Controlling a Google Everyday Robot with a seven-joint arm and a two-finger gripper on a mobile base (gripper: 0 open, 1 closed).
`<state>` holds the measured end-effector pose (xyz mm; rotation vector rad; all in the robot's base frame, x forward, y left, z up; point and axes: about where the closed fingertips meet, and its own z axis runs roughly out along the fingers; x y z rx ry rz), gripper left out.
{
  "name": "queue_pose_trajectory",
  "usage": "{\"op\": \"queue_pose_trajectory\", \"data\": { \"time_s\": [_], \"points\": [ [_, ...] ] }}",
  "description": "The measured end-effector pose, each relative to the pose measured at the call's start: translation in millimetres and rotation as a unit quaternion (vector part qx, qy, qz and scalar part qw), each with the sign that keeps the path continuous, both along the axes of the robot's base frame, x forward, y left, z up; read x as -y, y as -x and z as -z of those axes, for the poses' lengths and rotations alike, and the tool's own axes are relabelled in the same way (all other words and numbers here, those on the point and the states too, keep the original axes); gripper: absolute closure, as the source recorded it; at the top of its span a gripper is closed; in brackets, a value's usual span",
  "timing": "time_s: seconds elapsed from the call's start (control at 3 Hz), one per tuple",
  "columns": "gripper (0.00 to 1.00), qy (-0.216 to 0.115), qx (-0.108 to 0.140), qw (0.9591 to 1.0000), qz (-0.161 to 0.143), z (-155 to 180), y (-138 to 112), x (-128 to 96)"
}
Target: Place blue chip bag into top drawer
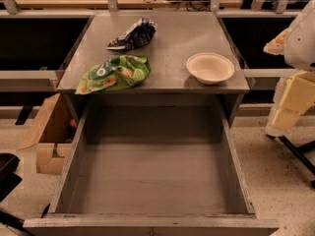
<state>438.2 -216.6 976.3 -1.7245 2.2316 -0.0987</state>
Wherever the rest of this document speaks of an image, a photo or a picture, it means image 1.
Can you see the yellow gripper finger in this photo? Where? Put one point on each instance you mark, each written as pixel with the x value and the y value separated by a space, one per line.
pixel 276 45

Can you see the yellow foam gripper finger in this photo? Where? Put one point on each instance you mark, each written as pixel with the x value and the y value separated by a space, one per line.
pixel 293 97

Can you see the blue chip bag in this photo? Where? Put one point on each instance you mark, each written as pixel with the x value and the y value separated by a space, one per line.
pixel 138 35

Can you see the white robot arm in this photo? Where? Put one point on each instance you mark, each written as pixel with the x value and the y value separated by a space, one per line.
pixel 299 45

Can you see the grey cabinet with top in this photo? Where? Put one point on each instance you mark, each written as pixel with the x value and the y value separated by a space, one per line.
pixel 179 36

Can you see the green chip bag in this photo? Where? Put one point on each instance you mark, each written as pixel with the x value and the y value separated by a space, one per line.
pixel 117 73

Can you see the open grey top drawer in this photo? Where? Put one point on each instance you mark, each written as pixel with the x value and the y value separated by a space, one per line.
pixel 152 165

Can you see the black stand leg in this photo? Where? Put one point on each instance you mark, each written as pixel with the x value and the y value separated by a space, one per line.
pixel 299 152

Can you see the white paper bowl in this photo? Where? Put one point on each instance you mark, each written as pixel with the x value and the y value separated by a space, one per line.
pixel 210 68

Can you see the cardboard box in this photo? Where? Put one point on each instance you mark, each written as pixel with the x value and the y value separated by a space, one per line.
pixel 51 131

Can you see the black object at left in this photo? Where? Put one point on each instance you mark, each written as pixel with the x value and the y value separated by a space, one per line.
pixel 8 182

